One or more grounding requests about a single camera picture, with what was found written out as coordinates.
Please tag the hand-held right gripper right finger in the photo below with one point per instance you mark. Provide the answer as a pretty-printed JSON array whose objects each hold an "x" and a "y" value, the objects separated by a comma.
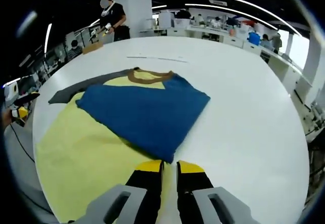
[{"x": 193, "y": 183}]

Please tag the long ceiling light strip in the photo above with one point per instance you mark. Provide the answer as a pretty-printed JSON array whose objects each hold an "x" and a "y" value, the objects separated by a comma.
[
  {"x": 228, "y": 0},
  {"x": 228, "y": 9}
]

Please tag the white counter cabinet row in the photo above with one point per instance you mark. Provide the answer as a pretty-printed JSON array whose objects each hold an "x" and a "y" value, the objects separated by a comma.
[{"x": 228, "y": 39}]

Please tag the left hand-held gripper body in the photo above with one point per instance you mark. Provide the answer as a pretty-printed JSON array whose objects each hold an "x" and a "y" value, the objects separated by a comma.
[{"x": 10, "y": 92}]

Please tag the brown cardboard box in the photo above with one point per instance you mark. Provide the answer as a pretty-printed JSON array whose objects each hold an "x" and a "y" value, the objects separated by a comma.
[{"x": 92, "y": 47}]

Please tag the blue container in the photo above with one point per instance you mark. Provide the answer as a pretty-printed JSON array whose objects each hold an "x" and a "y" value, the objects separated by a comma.
[{"x": 254, "y": 38}]

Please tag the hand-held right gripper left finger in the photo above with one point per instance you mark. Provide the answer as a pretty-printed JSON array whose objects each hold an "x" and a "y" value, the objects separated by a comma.
[{"x": 144, "y": 183}]

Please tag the multicolour sweater garment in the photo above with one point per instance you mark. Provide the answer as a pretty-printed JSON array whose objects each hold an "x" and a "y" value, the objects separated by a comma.
[{"x": 142, "y": 112}]

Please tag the ceiling air vent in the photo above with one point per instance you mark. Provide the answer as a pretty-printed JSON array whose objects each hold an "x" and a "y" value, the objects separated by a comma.
[{"x": 217, "y": 2}]

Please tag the person's left hand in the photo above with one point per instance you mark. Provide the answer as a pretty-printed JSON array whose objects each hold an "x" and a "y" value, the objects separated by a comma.
[{"x": 7, "y": 120}]

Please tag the white square pillar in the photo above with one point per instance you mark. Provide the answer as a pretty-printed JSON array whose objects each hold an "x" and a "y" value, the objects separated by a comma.
[{"x": 132, "y": 5}]

